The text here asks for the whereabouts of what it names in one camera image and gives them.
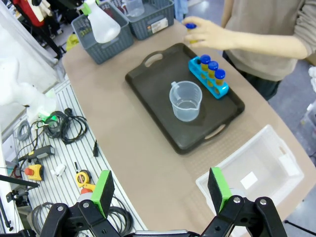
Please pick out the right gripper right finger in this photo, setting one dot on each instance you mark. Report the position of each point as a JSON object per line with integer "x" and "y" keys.
{"x": 218, "y": 190}

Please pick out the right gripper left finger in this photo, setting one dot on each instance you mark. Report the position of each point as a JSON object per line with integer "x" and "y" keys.
{"x": 102, "y": 192}

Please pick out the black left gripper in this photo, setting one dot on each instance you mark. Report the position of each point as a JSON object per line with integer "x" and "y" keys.
{"x": 77, "y": 3}

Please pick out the white plastic flask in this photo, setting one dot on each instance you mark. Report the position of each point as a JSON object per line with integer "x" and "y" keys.
{"x": 103, "y": 27}

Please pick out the clear plastic measuring beaker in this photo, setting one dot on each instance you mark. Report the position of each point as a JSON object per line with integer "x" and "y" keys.
{"x": 185, "y": 113}
{"x": 135, "y": 10}

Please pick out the yellow tube with blue cap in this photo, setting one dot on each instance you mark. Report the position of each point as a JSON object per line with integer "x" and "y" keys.
{"x": 190, "y": 26}
{"x": 212, "y": 66}
{"x": 220, "y": 73}
{"x": 205, "y": 59}

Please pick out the bare left forearm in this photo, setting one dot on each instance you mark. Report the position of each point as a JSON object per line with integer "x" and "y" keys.
{"x": 271, "y": 44}

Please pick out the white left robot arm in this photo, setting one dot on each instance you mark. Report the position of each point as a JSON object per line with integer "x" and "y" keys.
{"x": 14, "y": 91}

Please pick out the person left hand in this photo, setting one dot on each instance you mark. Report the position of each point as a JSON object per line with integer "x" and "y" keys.
{"x": 214, "y": 37}

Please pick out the orange emergency stop button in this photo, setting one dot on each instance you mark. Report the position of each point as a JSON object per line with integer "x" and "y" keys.
{"x": 87, "y": 189}

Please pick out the yellow tape measure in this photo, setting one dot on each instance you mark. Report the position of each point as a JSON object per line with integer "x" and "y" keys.
{"x": 82, "y": 177}

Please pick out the white paper sticker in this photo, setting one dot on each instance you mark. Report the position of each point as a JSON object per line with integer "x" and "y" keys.
{"x": 248, "y": 180}

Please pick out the yellow green cloth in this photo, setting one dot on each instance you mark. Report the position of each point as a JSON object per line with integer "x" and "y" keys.
{"x": 72, "y": 42}

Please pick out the black power plug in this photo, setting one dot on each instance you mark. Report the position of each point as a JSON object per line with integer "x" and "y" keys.
{"x": 95, "y": 149}

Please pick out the aluminium slatted bench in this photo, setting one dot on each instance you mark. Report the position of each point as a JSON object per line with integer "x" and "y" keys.
{"x": 74, "y": 158}

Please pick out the small white adapter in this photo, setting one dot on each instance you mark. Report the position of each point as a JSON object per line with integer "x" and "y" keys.
{"x": 59, "y": 169}

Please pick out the clear plastic basket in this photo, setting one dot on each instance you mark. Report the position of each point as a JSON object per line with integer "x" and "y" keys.
{"x": 259, "y": 158}

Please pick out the gray basket with label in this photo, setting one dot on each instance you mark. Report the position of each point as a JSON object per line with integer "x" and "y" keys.
{"x": 143, "y": 27}

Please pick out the red hanging dress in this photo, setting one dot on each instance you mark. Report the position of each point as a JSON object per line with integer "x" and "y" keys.
{"x": 24, "y": 10}

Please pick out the yellow emergency stop box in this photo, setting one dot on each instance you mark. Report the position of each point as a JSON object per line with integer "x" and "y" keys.
{"x": 34, "y": 172}

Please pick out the black stand bar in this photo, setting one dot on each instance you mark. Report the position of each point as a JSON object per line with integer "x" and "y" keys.
{"x": 17, "y": 180}

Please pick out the person in light blue shirt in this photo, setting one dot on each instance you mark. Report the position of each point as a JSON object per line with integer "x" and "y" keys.
{"x": 182, "y": 10}

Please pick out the blue test tube rack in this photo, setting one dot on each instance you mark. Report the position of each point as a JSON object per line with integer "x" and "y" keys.
{"x": 223, "y": 93}

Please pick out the black serving tray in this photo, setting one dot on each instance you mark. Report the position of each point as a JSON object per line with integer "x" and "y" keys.
{"x": 153, "y": 93}

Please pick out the person in beige sweater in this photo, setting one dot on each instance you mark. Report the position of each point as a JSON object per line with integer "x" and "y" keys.
{"x": 259, "y": 17}

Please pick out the grey handheld enabling switch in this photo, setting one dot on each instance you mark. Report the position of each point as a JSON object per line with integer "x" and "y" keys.
{"x": 40, "y": 153}

